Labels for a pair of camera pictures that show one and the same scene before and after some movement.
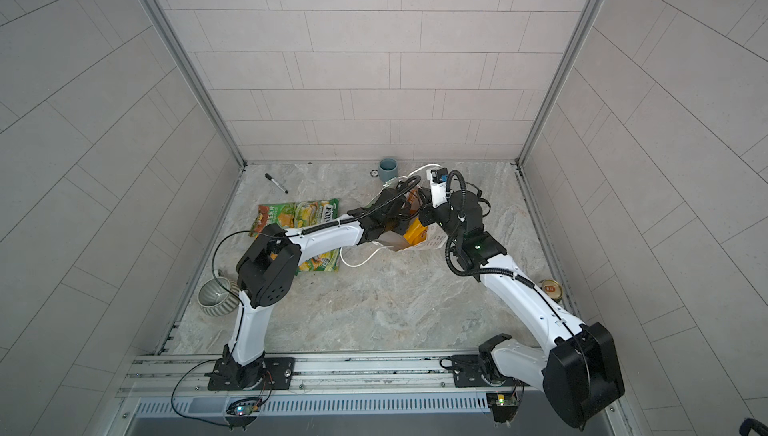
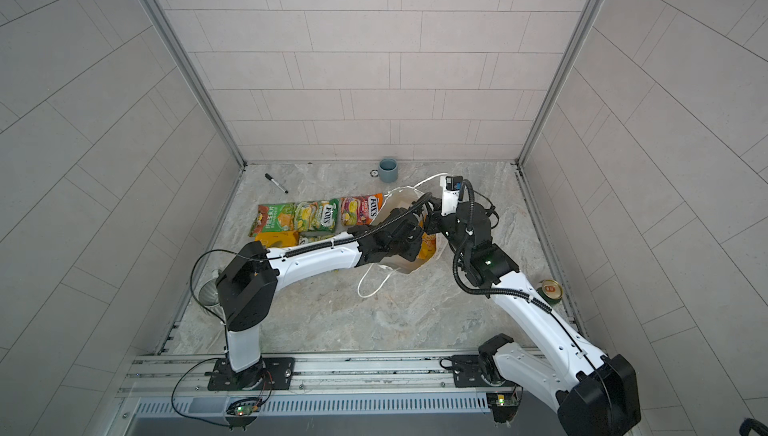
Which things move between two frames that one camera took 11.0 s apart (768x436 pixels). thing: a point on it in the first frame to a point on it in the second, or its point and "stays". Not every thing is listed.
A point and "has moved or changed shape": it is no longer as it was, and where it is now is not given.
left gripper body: x=398 y=223 to x=405 y=247
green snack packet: x=316 y=212 stays
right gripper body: x=443 y=216 stays
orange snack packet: x=416 y=232 has moved or changed shape
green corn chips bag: x=282 y=214 stays
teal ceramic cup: x=388 y=168 stays
